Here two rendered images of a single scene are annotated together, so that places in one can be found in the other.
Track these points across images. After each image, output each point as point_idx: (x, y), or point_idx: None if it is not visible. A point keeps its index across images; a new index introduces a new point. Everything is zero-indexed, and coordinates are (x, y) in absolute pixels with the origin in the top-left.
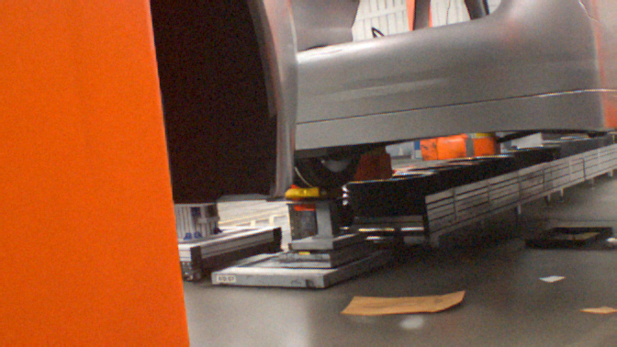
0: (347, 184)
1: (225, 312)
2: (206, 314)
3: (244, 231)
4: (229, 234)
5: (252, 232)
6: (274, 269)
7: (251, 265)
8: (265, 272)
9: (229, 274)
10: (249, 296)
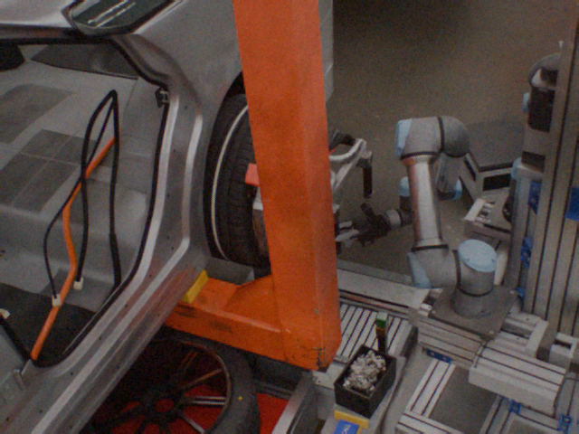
0: (245, 359)
1: (355, 198)
2: (374, 195)
3: (473, 432)
4: (491, 406)
5: (428, 376)
6: (345, 283)
7: (401, 334)
8: (350, 270)
9: (400, 274)
10: (354, 240)
